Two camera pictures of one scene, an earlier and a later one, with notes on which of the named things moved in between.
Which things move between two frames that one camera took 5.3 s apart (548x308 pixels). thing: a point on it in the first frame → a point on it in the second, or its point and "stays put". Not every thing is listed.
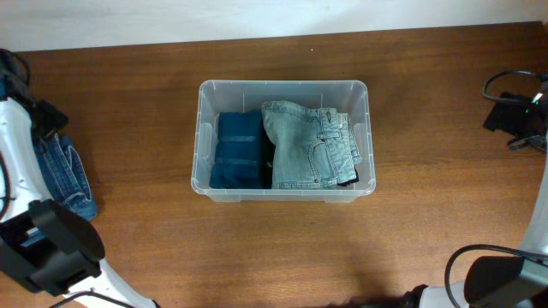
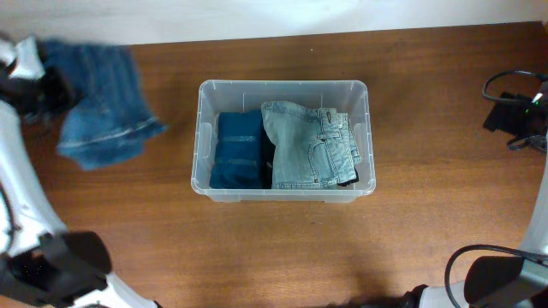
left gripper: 54,117 → 64,98
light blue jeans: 312,147 stays put
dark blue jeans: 63,175 → 113,115
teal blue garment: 239,155 stays put
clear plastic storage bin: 282,141 stays put
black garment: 348,182 stays put
